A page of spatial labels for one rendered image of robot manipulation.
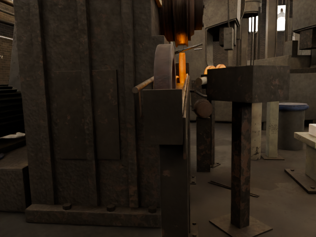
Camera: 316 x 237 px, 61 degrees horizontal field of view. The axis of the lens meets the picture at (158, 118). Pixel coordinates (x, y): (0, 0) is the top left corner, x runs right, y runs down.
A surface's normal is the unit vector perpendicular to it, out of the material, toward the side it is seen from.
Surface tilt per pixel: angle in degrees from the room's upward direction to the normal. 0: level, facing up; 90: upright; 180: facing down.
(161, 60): 55
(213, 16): 90
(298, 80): 90
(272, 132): 90
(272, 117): 90
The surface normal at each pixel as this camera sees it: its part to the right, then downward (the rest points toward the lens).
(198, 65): -0.36, 0.14
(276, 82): 0.47, 0.11
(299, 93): 0.14, 0.13
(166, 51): -0.10, -0.70
